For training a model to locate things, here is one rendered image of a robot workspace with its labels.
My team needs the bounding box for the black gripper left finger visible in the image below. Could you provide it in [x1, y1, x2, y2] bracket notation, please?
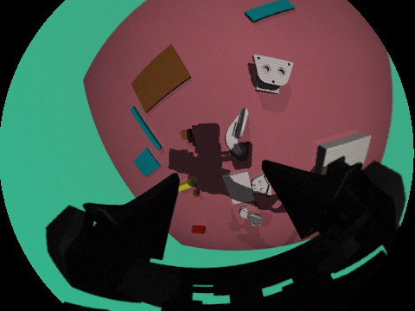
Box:
[83, 173, 180, 260]

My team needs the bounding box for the teal flat bar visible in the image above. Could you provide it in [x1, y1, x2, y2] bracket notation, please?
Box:
[245, 0, 295, 23]
[131, 106, 162, 151]

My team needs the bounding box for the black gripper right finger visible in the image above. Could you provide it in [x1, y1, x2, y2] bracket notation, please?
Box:
[262, 160, 363, 239]

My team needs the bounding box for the yellow rectangular block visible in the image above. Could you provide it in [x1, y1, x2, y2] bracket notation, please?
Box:
[179, 179, 195, 191]

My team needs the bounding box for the teal flat rectangular plate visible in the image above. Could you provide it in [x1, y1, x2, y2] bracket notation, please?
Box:
[134, 148, 162, 176]

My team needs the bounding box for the brown flat square plate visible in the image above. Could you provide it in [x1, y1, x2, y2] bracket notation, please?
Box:
[131, 45, 190, 113]

